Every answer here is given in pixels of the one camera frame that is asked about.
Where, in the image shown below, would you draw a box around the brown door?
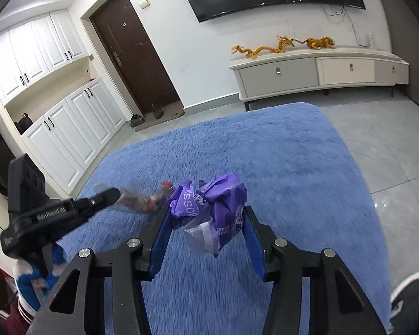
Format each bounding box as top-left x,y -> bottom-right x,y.
90,0 -> 185,117

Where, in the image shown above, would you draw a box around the brown handbag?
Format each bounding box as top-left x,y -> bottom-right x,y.
14,112 -> 34,135

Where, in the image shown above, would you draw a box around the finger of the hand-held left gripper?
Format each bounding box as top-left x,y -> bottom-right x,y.
73,186 -> 121,222

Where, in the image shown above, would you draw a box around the clear wrapper with red print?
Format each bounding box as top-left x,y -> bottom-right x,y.
94,180 -> 172,214

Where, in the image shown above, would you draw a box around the golden tiger ornament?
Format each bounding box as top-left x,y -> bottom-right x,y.
302,38 -> 337,50

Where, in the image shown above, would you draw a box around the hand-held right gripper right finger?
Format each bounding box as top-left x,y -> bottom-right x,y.
242,205 -> 388,335

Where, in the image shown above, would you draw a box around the golden dragon ornament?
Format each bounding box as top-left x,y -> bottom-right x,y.
231,36 -> 296,58

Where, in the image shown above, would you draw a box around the brown doormat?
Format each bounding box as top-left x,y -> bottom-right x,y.
134,108 -> 185,132

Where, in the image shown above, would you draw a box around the blue fluffy blanket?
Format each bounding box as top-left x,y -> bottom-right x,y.
58,102 -> 393,335

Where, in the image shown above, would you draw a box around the white panelled cupboard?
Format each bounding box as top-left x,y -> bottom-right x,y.
0,10 -> 126,198

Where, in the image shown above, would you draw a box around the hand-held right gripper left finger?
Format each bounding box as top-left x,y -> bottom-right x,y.
27,205 -> 172,335

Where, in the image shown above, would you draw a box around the purple plastic bag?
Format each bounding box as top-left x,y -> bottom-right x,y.
166,172 -> 248,259

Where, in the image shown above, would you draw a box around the person's black sneaker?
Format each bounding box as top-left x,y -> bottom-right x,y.
389,272 -> 419,333

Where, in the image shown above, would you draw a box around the television cables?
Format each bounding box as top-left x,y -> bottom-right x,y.
326,4 -> 369,47

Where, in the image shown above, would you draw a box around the white television cabinet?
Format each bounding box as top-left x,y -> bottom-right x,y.
229,45 -> 410,111

